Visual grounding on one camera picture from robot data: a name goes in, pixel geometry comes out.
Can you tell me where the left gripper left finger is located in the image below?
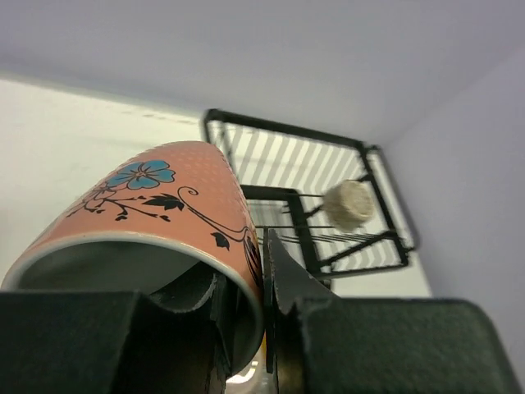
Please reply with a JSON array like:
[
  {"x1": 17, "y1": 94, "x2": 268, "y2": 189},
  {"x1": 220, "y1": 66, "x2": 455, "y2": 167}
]
[{"x1": 1, "y1": 274, "x2": 230, "y2": 393}]

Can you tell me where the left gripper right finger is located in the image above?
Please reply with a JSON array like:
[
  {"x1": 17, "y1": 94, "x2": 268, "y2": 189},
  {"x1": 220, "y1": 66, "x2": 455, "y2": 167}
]
[{"x1": 262, "y1": 229, "x2": 522, "y2": 393}]

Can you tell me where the salmon floral mug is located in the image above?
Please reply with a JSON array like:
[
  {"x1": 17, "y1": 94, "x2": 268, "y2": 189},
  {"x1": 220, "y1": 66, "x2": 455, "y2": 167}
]
[{"x1": 2, "y1": 141, "x2": 263, "y2": 372}]

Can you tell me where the beige speckled cup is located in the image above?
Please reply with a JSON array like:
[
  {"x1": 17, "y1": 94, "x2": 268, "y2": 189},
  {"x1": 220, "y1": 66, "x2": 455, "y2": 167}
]
[{"x1": 322, "y1": 180, "x2": 376, "y2": 232}]

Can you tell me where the black wire dish rack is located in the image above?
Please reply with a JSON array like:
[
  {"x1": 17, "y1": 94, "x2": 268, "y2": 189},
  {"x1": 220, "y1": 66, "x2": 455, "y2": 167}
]
[{"x1": 202, "y1": 109, "x2": 419, "y2": 285}]

